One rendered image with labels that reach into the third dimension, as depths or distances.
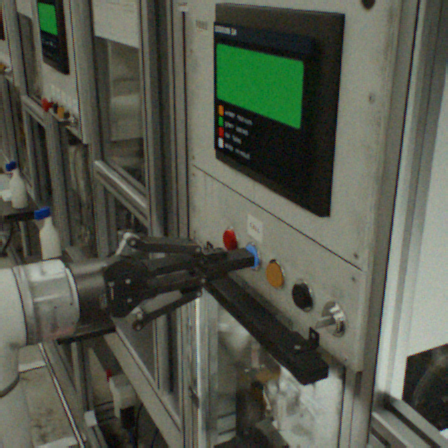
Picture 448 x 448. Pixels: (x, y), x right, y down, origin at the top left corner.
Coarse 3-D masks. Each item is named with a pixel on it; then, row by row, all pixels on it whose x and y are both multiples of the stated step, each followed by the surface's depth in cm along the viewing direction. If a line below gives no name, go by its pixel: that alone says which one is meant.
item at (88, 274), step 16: (112, 256) 72; (128, 256) 74; (80, 272) 70; (96, 272) 70; (112, 272) 72; (128, 272) 73; (80, 288) 69; (96, 288) 69; (112, 288) 73; (128, 288) 74; (144, 288) 75; (80, 304) 69; (96, 304) 70; (112, 304) 74; (80, 320) 70; (96, 320) 71
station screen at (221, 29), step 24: (216, 24) 75; (216, 48) 76; (240, 48) 71; (264, 48) 66; (288, 48) 62; (216, 72) 78; (216, 96) 79; (216, 120) 80; (240, 120) 74; (264, 120) 69; (216, 144) 81; (240, 144) 75; (264, 144) 70; (288, 144) 65; (264, 168) 71; (288, 168) 66
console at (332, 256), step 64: (192, 0) 85; (256, 0) 70; (320, 0) 60; (384, 0) 52; (192, 64) 89; (320, 64) 60; (384, 64) 54; (192, 128) 93; (320, 128) 62; (384, 128) 56; (192, 192) 97; (256, 192) 78; (320, 192) 64; (320, 256) 68; (320, 320) 66
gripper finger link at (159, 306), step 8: (160, 296) 79; (168, 296) 78; (176, 296) 78; (184, 296) 78; (192, 296) 78; (200, 296) 79; (144, 304) 78; (152, 304) 78; (160, 304) 77; (168, 304) 77; (176, 304) 78; (184, 304) 78; (144, 312) 77; (152, 312) 76; (160, 312) 77; (136, 320) 76; (144, 320) 76; (152, 320) 77; (136, 328) 76
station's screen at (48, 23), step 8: (40, 0) 159; (48, 0) 152; (40, 8) 161; (48, 8) 153; (40, 16) 163; (48, 16) 155; (40, 24) 165; (48, 24) 156; (56, 24) 149; (40, 32) 166; (48, 32) 158; (56, 32) 150; (48, 40) 159; (56, 40) 151; (48, 48) 161; (56, 48) 153; (48, 56) 163; (56, 56) 155
